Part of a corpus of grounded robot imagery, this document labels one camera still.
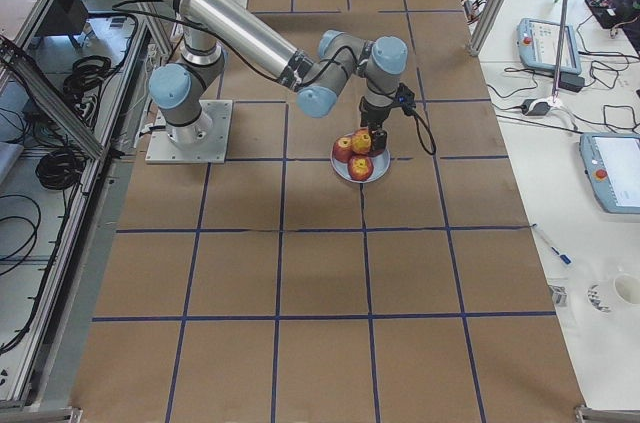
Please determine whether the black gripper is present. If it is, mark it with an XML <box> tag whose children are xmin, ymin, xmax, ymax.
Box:
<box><xmin>358</xmin><ymin>97</ymin><xmax>391</xmax><ymax>153</ymax></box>

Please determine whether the yellow-red apple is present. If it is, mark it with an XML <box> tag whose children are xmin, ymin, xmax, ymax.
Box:
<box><xmin>351</xmin><ymin>128</ymin><xmax>372</xmax><ymax>155</ymax></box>

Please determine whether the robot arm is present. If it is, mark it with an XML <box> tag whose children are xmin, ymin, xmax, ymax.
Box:
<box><xmin>163</xmin><ymin>0</ymin><xmax>412</xmax><ymax>151</ymax></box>

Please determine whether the white round plate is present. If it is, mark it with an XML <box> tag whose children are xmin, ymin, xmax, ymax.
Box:
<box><xmin>331</xmin><ymin>149</ymin><xmax>391</xmax><ymax>183</ymax></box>

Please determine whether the red apple plate front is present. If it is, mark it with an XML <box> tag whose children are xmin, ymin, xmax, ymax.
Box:
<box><xmin>347</xmin><ymin>154</ymin><xmax>374</xmax><ymax>182</ymax></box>

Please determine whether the red apple plate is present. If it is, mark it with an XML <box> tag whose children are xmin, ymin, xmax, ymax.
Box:
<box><xmin>347</xmin><ymin>154</ymin><xmax>374</xmax><ymax>182</ymax></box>
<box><xmin>332</xmin><ymin>135</ymin><xmax>353</xmax><ymax>164</ymax></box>

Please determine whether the red apple plate rear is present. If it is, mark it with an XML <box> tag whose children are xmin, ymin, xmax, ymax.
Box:
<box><xmin>332</xmin><ymin>135</ymin><xmax>353</xmax><ymax>164</ymax></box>

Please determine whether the teach pendant far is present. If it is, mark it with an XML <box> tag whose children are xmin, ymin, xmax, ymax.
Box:
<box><xmin>517</xmin><ymin>18</ymin><xmax>582</xmax><ymax>75</ymax></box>

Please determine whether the teach pendant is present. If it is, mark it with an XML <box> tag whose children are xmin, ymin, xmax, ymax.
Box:
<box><xmin>579</xmin><ymin>132</ymin><xmax>639</xmax><ymax>214</ymax></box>
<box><xmin>517</xmin><ymin>18</ymin><xmax>582</xmax><ymax>75</ymax></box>

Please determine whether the blue white pen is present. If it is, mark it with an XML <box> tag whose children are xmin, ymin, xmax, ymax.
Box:
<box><xmin>531</xmin><ymin>223</ymin><xmax>572</xmax><ymax>265</ymax></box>

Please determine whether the teach pendant near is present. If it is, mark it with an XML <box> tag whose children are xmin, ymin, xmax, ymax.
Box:
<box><xmin>579</xmin><ymin>132</ymin><xmax>639</xmax><ymax>214</ymax></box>

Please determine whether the green tipped reach stick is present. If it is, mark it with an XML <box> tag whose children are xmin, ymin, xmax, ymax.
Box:
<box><xmin>527</xmin><ymin>0</ymin><xmax>568</xmax><ymax>115</ymax></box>

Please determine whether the white mug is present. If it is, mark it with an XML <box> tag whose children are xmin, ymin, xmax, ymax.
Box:
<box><xmin>612</xmin><ymin>271</ymin><xmax>639</xmax><ymax>307</ymax></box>

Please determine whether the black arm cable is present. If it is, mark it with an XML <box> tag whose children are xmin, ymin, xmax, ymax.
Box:
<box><xmin>110</xmin><ymin>0</ymin><xmax>437</xmax><ymax>157</ymax></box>

